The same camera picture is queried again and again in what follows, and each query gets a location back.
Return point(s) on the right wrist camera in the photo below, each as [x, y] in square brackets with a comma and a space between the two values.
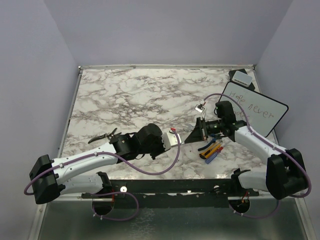
[201, 109]

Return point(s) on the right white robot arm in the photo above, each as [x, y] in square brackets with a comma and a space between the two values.
[285, 173]

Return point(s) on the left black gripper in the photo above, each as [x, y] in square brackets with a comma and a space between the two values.
[162, 149]

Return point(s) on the black framed whiteboard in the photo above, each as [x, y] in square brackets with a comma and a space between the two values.
[263, 112]

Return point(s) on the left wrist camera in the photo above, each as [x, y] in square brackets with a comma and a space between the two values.
[170, 140]

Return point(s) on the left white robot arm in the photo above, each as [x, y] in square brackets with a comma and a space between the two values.
[50, 178]

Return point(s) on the silver open-end wrench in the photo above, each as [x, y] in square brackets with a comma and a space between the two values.
[188, 127]

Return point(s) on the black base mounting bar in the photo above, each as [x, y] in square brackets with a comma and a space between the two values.
[171, 193]

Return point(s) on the red blue screwdriver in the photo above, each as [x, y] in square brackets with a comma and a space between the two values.
[216, 153]

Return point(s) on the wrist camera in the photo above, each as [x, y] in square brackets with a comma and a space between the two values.
[201, 109]
[170, 140]

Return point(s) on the white network switch box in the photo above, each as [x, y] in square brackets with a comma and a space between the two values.
[242, 78]

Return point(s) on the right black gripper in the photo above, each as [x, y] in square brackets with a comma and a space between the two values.
[196, 135]

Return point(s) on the yellow utility knife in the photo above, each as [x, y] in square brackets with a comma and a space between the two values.
[206, 153]

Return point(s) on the blue handled pliers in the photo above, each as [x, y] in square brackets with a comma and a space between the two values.
[214, 138]

